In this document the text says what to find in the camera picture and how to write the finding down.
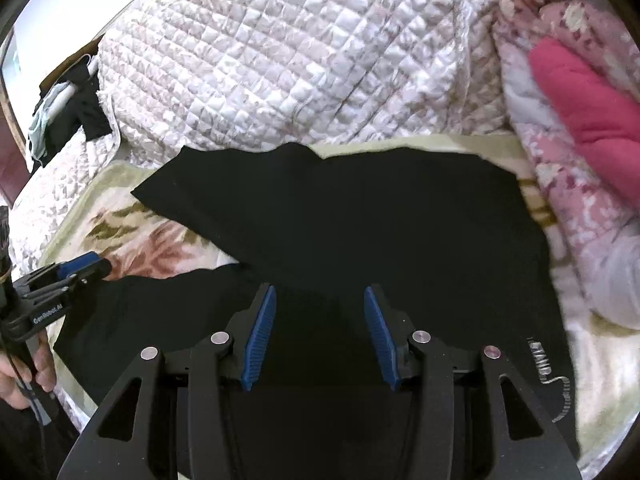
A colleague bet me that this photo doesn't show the black cloth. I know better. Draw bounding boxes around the black cloth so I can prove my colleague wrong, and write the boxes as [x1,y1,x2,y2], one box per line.
[30,57,114,167]

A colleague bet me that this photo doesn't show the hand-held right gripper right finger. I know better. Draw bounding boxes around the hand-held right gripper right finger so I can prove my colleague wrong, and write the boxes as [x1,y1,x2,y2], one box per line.
[363,284,583,480]

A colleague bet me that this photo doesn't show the wooden furniture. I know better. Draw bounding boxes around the wooden furniture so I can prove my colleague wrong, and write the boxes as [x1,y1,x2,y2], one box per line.
[0,72,32,207]

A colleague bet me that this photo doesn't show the pink floral quilt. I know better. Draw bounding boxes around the pink floral quilt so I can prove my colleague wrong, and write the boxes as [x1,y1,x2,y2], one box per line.
[492,0,640,322]

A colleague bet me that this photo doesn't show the person's left hand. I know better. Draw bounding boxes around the person's left hand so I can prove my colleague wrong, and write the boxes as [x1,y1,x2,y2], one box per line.
[0,331,58,411]

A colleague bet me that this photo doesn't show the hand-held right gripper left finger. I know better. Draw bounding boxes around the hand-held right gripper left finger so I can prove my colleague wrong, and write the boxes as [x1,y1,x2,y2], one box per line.
[57,282,278,480]

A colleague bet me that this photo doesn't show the black cable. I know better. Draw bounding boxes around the black cable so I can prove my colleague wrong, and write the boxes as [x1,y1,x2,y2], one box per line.
[7,350,56,480]

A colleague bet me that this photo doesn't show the floral fleece blanket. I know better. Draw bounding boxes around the floral fleece blanket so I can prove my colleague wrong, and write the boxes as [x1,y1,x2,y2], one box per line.
[40,134,637,476]

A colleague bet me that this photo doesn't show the white quilted blanket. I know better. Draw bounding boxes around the white quilted blanket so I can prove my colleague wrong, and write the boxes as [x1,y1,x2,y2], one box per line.
[10,0,516,281]

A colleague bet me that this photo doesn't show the grey cloth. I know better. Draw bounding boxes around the grey cloth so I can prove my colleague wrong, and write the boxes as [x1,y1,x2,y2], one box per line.
[27,84,72,162]

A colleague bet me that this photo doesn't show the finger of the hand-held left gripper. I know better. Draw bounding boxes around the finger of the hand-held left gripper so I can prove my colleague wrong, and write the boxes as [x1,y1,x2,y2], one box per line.
[30,274,103,307]
[56,253,114,282]

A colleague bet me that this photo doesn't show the black pants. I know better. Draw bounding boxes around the black pants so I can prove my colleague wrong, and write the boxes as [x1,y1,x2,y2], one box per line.
[52,142,581,461]

